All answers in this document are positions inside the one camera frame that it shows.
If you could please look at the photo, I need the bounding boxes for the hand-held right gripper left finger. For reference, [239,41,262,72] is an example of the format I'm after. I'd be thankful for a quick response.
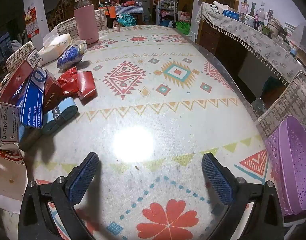
[18,152,101,240]

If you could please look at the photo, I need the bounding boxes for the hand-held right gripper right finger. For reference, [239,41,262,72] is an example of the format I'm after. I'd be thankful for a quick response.
[201,152,285,240]

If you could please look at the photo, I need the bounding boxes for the purple plastic basket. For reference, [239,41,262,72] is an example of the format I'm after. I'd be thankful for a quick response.
[265,115,306,217]

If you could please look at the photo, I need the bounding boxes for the brown packet with barcode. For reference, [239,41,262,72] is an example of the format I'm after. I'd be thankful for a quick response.
[0,49,42,104]

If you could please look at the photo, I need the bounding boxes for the blue white snack bag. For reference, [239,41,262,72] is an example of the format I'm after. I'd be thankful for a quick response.
[56,41,87,69]

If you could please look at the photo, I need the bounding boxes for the light blue sleeve box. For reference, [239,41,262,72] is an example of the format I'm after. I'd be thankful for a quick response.
[42,97,78,134]

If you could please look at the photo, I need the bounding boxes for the red white striped box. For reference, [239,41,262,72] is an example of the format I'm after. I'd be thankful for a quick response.
[0,132,25,165]

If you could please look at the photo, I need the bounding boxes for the dark red lettered box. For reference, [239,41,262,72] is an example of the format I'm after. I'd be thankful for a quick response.
[44,69,63,110]

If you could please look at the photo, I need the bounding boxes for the white medicine box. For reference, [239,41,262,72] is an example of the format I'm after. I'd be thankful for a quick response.
[0,102,21,144]

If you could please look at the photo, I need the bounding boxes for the crumpled red wrapper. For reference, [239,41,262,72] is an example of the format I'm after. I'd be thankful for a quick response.
[57,66,80,96]

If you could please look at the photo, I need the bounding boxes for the patterned chair beside basket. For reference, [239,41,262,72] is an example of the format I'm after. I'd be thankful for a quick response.
[258,70,306,140]

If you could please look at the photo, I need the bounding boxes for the white tissue pack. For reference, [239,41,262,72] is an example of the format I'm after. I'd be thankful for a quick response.
[38,26,71,65]

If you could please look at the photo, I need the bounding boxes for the dark wooden sideboard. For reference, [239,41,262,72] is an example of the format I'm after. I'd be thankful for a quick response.
[196,20,268,103]

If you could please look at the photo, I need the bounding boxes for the small patterned chair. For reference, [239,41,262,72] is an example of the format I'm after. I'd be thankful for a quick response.
[5,41,35,73]

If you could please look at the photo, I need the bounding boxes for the sideboard with lace cloth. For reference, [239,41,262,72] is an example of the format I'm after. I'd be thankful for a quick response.
[196,2,306,85]

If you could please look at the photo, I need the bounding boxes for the patterned chair back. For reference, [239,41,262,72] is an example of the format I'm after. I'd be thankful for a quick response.
[57,9,108,40]

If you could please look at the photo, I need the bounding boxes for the blue crates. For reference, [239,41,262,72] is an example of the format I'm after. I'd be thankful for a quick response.
[0,34,12,68]

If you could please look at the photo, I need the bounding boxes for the green bag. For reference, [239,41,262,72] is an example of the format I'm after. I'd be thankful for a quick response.
[176,21,191,35]

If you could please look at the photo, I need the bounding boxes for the pink thermos bottle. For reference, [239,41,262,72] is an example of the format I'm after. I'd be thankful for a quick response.
[73,0,99,44]

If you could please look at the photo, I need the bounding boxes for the teal bag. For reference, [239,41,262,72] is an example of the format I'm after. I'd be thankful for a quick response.
[117,14,137,27]

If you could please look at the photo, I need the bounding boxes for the blue tissue box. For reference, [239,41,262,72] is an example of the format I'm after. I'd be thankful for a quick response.
[223,9,239,20]

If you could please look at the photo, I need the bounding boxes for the pink plastic bottle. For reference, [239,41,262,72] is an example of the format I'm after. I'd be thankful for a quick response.
[255,7,267,23]

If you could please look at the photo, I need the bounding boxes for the white shelf rack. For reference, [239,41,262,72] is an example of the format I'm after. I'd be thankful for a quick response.
[158,0,178,27]

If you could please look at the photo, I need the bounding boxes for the blue checkered cloth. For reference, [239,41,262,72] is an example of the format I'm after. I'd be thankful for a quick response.
[115,6,144,15]

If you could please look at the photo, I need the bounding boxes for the red wall calendar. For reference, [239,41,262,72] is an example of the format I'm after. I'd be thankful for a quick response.
[25,7,40,39]

